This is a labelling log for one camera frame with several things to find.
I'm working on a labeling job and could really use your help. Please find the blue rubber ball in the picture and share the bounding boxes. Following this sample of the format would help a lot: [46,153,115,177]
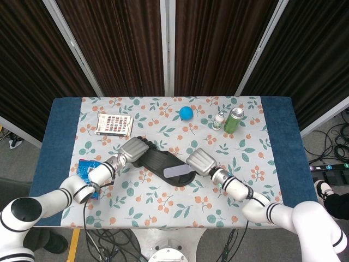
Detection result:
[179,105,195,121]

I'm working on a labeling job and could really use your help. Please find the black floor cable bundle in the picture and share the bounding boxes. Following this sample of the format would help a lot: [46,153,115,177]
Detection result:
[84,228,153,262]
[310,120,349,164]

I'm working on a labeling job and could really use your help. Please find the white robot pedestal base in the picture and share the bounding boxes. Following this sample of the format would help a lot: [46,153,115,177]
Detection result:
[130,226,209,262]

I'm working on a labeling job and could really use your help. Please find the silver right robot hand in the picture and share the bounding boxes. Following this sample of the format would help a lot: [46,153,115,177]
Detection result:
[185,148,218,177]

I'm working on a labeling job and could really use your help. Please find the dark brown partition panel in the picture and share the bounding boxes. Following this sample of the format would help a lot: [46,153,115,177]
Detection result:
[166,0,290,97]
[42,0,171,98]
[0,0,104,148]
[236,0,349,139]

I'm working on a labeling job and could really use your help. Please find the dark blue table cover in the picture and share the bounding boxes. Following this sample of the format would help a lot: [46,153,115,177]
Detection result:
[28,96,318,228]

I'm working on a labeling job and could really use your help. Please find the black trouser leg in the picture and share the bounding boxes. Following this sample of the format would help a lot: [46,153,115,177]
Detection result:
[324,190,349,221]

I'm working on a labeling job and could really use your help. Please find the tall green drink can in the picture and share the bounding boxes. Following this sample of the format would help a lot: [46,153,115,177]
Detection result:
[223,107,244,134]

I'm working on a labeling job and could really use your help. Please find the floral fruit print tablecloth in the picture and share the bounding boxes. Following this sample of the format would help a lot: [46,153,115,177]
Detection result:
[61,96,284,229]

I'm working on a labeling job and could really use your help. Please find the white and black sneaker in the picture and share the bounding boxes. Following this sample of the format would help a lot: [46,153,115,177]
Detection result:
[313,180,340,204]

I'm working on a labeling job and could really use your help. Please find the small white plastic bottle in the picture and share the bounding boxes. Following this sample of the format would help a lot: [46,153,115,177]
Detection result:
[213,111,225,131]

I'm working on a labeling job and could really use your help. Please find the patterned card box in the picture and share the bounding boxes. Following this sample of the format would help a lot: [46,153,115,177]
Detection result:
[94,114,134,137]

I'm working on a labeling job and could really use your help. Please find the black sandal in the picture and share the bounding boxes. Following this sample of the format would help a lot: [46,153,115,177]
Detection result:
[130,141,197,187]

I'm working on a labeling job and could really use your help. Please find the blue snack bag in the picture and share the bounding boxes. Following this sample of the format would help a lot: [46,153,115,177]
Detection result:
[77,159,103,201]

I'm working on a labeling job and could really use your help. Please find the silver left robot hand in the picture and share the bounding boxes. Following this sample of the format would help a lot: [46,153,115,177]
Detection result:
[119,135,159,164]

